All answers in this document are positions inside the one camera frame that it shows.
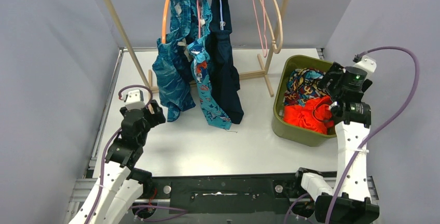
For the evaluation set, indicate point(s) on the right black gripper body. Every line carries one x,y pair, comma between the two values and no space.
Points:
334,73

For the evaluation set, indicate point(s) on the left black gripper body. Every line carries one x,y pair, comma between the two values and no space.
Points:
155,113

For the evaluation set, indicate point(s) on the comic print shorts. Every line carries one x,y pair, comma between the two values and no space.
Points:
302,85

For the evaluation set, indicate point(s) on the orange shorts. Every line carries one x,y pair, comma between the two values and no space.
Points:
315,115

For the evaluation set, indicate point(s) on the light wooden hanger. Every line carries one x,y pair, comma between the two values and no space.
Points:
275,13

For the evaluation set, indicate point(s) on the navy blue shorts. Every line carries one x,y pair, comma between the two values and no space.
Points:
224,76

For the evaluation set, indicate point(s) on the light blue hanger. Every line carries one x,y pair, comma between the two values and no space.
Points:
221,22

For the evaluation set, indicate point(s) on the pink wire hanger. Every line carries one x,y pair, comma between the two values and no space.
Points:
261,32

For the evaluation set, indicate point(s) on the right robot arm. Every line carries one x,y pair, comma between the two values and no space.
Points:
350,200

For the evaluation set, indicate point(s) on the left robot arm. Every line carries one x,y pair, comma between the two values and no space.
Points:
120,183

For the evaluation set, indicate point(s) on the teal shark print shorts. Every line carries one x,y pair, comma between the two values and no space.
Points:
172,67

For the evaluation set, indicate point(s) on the light blue shark shorts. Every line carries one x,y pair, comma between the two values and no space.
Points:
201,67

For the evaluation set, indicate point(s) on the orange wooden hanger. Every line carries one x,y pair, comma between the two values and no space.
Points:
164,21

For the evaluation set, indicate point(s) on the green plastic basket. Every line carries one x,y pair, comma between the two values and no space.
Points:
286,130

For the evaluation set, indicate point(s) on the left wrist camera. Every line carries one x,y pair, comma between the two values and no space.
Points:
134,99

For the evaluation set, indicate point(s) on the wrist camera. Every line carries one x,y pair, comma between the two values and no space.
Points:
364,66
134,99

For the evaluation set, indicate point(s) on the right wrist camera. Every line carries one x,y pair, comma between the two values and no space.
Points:
364,66

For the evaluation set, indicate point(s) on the aluminium frame rail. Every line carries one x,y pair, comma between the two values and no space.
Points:
87,178

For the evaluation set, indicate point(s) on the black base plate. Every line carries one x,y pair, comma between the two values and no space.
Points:
224,194

